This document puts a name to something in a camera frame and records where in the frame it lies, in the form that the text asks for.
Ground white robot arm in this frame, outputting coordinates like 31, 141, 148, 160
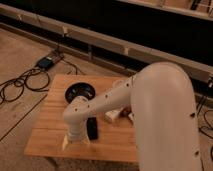
63, 62, 202, 171

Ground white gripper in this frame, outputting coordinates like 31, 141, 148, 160
62, 121, 89, 151

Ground wooden table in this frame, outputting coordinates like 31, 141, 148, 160
25, 74, 137, 163

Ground black round bowl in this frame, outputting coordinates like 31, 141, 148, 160
65, 82, 96, 103

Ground black eraser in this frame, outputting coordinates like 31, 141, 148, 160
87, 117, 98, 140

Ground brown round object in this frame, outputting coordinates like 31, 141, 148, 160
120, 107, 131, 117

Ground black power adapter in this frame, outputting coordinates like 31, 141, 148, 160
36, 57, 54, 71

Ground cream sponge block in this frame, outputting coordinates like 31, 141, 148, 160
128, 113, 134, 124

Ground black cables at right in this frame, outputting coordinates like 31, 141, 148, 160
195, 74, 213, 164

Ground long metal rail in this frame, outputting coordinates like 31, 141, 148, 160
0, 3, 213, 82

